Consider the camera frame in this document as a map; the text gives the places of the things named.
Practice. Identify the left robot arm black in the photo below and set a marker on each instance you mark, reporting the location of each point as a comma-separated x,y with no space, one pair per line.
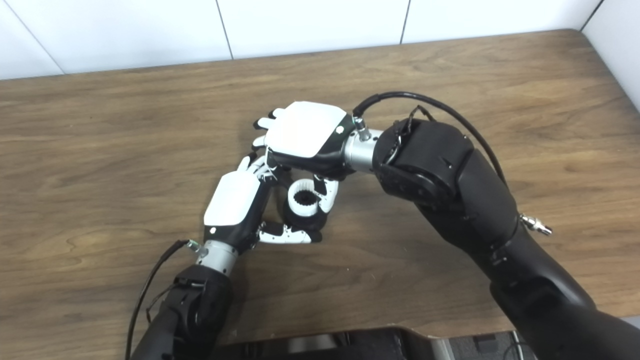
195,305

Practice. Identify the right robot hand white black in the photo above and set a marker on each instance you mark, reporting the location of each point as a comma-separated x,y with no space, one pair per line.
305,130

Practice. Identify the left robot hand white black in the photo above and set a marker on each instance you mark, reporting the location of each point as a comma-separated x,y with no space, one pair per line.
232,200

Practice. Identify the black robot torso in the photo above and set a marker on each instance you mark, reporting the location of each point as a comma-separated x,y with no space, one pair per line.
370,345

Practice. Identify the round black plastic part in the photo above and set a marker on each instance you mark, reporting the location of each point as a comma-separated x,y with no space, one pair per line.
312,224

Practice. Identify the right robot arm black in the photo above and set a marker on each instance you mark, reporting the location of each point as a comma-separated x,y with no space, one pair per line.
475,200

